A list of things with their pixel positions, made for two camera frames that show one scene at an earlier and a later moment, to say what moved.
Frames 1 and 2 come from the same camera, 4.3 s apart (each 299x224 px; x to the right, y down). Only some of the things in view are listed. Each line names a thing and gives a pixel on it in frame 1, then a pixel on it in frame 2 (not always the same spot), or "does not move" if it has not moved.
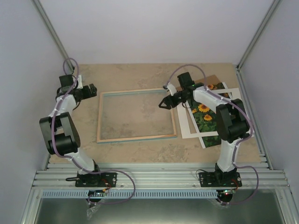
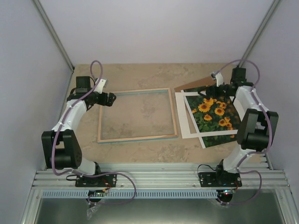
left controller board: [96, 192] does not move
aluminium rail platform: [157, 176] does not move
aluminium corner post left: [38, 5] does not move
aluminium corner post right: [274, 5] does not move
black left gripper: [88, 94] -> [110, 101]
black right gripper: [167, 100] -> [213, 89]
